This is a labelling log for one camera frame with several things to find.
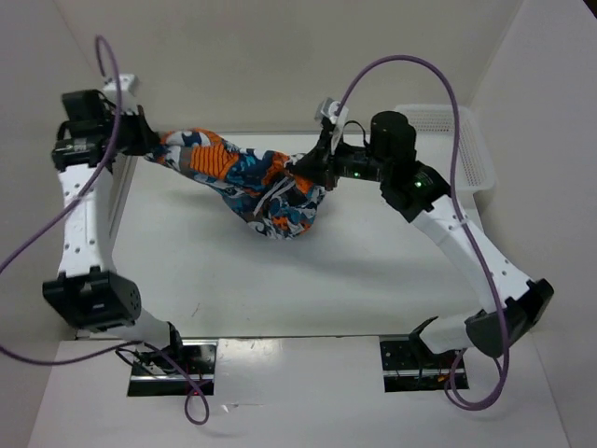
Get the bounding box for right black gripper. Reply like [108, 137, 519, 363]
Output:
[289, 128, 391, 190]

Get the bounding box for colourful patterned shorts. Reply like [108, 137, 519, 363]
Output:
[144, 128, 326, 240]

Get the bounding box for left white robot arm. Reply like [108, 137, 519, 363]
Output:
[42, 83, 187, 373]

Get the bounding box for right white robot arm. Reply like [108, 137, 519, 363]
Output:
[291, 111, 554, 367]

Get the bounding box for white plastic basket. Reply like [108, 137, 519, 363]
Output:
[395, 104, 495, 193]

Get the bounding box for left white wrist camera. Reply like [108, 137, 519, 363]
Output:
[101, 74, 140, 115]

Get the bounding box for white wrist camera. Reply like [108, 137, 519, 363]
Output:
[101, 74, 140, 115]
[314, 98, 349, 140]

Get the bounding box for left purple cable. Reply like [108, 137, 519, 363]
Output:
[0, 35, 214, 426]

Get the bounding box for purple cable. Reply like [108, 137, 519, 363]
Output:
[333, 55, 510, 412]
[0, 35, 214, 426]

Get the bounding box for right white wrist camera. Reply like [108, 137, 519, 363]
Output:
[314, 98, 349, 140]

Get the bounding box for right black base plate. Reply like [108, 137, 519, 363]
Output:
[380, 336, 457, 393]

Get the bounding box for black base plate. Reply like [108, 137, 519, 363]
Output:
[123, 342, 217, 398]
[380, 336, 457, 393]

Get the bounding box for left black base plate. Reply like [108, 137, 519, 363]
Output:
[123, 342, 217, 398]

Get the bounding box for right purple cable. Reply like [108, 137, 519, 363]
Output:
[333, 55, 510, 412]

